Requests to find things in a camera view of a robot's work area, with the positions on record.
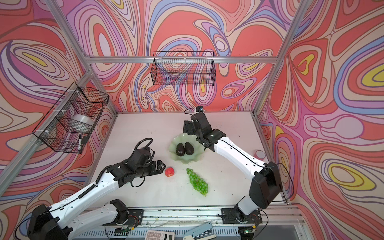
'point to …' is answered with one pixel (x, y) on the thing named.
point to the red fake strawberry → (169, 171)
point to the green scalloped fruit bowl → (199, 148)
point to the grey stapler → (203, 232)
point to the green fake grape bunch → (197, 182)
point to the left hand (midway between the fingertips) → (162, 167)
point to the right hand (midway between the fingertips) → (192, 126)
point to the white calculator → (159, 235)
